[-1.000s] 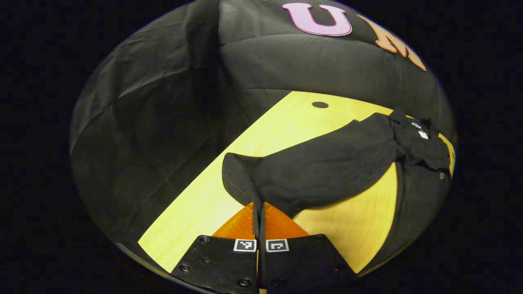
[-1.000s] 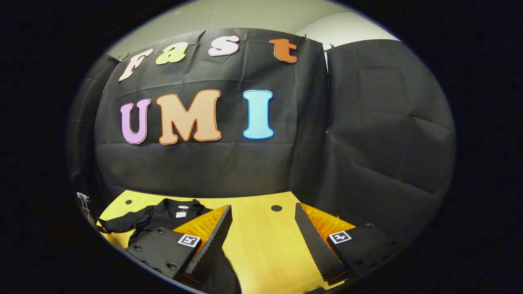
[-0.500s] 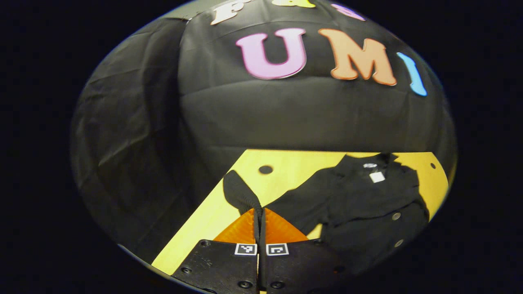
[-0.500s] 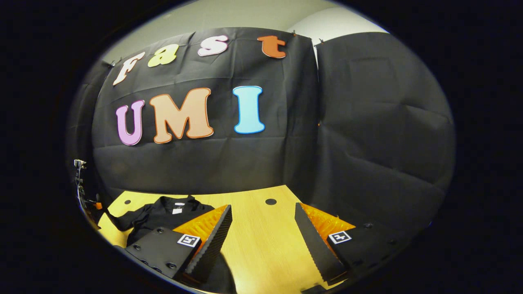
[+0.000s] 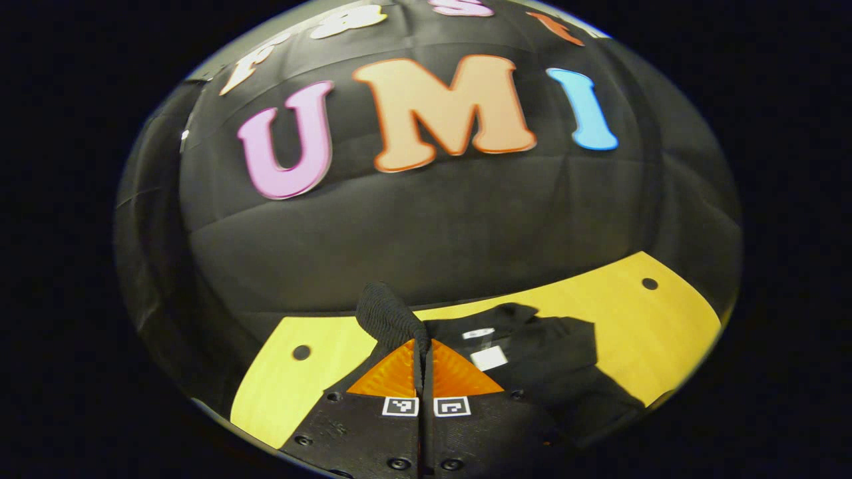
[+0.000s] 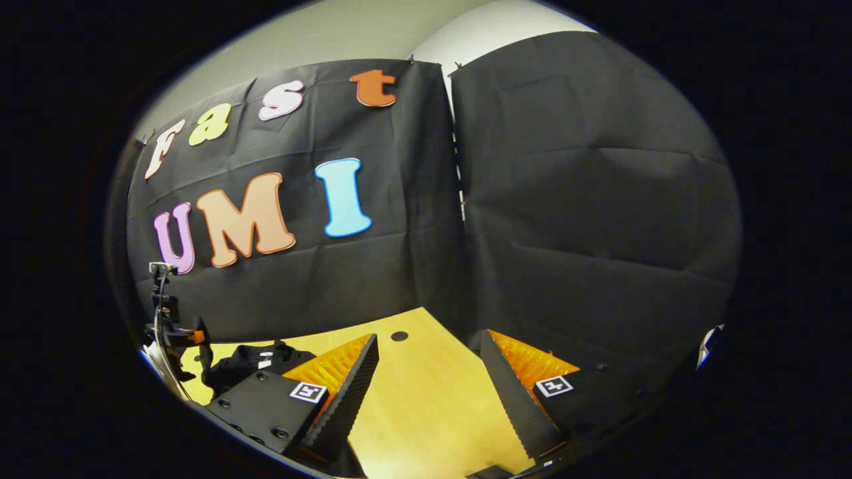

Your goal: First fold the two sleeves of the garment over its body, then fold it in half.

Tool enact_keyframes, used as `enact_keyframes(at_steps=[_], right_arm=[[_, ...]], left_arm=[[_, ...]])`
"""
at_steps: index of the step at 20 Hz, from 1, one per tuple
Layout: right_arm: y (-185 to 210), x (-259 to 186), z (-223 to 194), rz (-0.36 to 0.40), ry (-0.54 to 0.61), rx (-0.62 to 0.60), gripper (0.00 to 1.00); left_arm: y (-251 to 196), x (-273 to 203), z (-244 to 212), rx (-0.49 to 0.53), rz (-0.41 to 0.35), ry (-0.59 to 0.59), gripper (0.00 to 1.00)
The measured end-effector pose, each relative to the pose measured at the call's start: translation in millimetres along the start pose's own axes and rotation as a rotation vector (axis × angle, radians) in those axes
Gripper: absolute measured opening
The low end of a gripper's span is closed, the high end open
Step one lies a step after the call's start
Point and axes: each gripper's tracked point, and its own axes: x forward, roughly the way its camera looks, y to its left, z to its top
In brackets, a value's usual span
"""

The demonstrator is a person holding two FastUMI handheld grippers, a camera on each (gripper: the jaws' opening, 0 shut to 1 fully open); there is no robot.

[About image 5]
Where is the black garment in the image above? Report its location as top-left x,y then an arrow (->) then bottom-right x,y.
319,281 -> 646,441

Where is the black backdrop cloth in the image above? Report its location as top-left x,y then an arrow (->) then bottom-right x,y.
114,0 -> 743,416

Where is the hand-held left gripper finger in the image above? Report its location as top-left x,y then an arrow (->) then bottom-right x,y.
424,338 -> 574,477
280,339 -> 425,477

